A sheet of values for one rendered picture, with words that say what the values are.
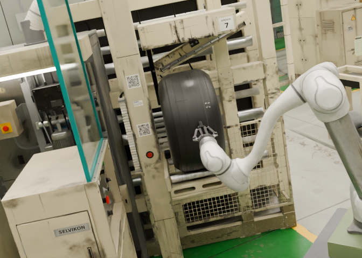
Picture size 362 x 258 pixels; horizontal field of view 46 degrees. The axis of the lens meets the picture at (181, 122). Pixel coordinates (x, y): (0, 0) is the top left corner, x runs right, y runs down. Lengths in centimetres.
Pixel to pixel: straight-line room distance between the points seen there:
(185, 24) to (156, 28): 18
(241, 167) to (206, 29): 103
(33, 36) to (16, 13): 877
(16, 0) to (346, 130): 1036
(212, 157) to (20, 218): 85
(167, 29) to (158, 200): 104
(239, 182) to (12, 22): 995
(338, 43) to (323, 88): 540
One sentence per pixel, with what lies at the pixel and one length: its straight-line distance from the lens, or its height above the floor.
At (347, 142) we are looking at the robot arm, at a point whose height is 128.
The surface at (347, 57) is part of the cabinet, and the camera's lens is 702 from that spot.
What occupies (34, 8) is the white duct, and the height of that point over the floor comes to 200.
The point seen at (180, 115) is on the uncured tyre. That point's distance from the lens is 228.
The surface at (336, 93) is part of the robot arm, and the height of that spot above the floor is 149.
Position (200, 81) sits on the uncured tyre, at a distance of 237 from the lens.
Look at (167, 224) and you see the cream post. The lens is 274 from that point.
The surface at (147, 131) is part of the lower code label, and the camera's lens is 249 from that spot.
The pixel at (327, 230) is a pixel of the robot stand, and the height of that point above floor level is 65.
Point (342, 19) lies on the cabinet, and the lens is 691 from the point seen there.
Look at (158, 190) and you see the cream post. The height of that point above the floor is 82.
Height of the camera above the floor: 194
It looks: 17 degrees down
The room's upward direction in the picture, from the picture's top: 11 degrees counter-clockwise
